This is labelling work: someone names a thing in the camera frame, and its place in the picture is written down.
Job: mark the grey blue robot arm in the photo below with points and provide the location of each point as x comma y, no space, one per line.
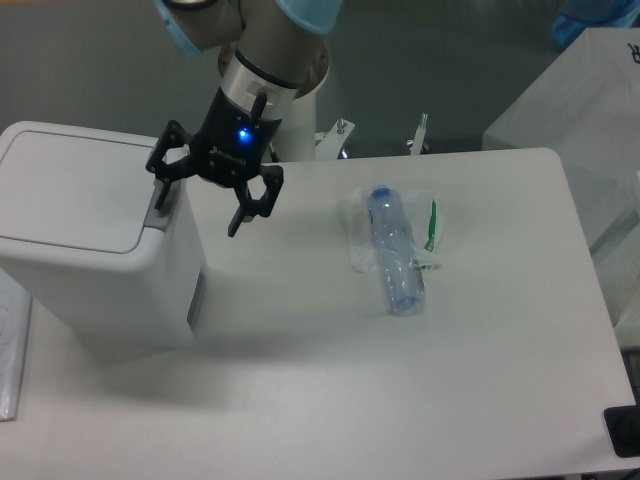
276,43

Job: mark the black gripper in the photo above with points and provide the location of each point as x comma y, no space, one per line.
227,150

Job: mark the clear plastic water bottle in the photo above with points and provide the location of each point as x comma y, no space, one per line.
401,272

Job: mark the black device at corner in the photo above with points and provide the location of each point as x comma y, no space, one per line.
623,427

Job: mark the metal clamp bolt right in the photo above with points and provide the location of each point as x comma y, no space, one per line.
417,144

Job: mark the clear plastic wrapper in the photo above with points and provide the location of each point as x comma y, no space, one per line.
424,215

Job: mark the blue object top right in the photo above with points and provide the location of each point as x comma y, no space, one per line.
574,17

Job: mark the white plastic trash can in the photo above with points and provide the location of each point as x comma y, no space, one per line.
88,233

